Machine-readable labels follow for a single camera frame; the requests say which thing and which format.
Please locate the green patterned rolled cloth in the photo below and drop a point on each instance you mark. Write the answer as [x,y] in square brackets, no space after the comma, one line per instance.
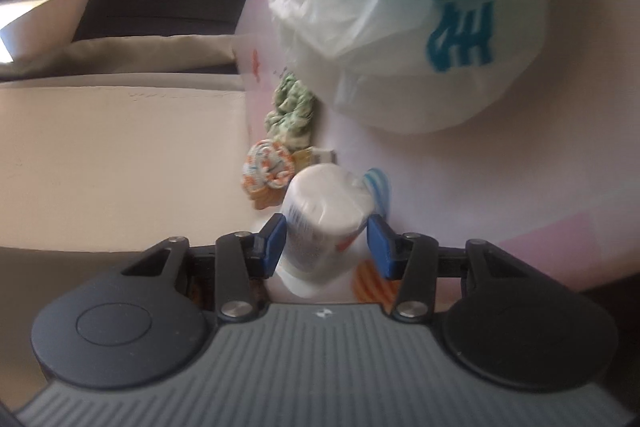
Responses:
[292,112]

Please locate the white plastic bag teal print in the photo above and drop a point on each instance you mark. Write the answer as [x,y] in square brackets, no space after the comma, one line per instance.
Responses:
[400,7]

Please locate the beige cushion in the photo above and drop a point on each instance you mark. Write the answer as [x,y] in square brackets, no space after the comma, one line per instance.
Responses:
[125,54]

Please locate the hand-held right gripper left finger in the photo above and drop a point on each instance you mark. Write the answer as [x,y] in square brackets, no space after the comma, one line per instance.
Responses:
[275,241]

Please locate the white tissue roll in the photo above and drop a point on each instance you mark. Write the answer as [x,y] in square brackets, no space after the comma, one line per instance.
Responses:
[325,217]

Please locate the beige sofa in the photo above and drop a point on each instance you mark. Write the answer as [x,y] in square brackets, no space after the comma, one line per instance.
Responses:
[120,167]

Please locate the orange white knitted ball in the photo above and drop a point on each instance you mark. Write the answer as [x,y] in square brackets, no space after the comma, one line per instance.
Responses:
[267,169]

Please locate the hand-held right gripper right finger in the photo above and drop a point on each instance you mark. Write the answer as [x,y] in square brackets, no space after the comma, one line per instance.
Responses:
[380,249]

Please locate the pink checked blanket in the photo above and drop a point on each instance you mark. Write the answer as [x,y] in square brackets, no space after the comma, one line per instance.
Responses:
[475,187]

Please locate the small yellow white box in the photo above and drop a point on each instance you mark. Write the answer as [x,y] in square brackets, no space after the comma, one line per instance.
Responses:
[317,156]

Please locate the blue white striped item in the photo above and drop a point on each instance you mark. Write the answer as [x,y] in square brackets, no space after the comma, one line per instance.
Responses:
[379,187]

